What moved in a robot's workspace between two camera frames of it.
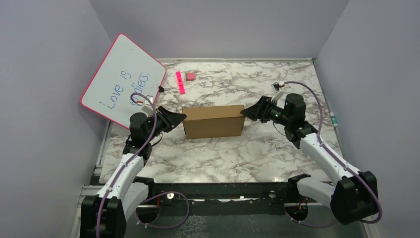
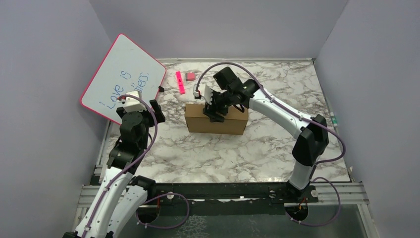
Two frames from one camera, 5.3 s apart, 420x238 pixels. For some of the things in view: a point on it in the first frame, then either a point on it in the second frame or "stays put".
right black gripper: [259, 110] -> [210, 110]
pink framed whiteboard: [127, 69] stays put
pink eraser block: [190, 76] stays put
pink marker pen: [180, 82] stays put
